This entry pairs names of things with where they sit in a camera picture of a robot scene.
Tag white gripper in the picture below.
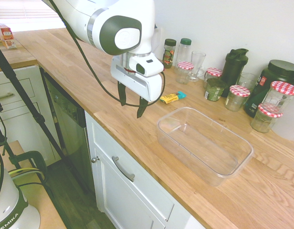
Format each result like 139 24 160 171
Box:
110 56 166 119

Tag yellow teal protein bar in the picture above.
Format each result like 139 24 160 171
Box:
159 91 187 104

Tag clear rectangular plastic container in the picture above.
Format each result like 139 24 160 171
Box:
157 106 254 187

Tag large dark protein tub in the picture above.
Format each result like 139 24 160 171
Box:
244 59 294 119

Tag spice jar with dark lid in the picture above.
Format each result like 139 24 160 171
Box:
162 38 177 69

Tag glass jar red checked lid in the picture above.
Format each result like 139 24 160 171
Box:
204 67 223 89
224 85 251 112
251 104 283 134
175 61 194 84
261 81 294 115

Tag stainless steel dishwasher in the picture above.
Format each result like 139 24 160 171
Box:
41 68 95 191

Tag clear bottle with green lid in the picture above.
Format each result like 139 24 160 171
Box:
174 38 192 73

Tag tall clear drinking glass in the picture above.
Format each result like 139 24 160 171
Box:
191 51 207 73

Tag green-contents glass jar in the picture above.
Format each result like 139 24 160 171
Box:
204 78 228 102

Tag white kitchen base cabinet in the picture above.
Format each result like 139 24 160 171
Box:
84 111 206 229

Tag white drawer cabinet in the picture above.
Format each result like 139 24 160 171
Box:
0 65 62 167

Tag dark green shaker bottle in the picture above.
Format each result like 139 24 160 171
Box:
220 48 249 98

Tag dark green clamp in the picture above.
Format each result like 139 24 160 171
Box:
8 150 48 189

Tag clear glass tumbler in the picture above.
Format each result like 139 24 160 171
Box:
237 72 257 93

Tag orange white carton box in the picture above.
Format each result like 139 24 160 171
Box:
0 23 13 42
0 38 18 50

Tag brown wooden robot table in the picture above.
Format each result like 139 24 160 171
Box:
0 140 68 229

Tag white window blind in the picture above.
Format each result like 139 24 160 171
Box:
0 0 59 24

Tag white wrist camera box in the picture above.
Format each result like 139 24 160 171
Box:
129 56 165 77

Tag small glass mug with handle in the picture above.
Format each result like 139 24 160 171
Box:
188 68 206 83

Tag curved metal drawer handle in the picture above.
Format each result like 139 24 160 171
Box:
111 156 136 182

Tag black camera tripod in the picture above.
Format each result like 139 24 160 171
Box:
0 40 89 195

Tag yellow cable bundle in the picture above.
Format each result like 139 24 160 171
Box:
8 167 45 181

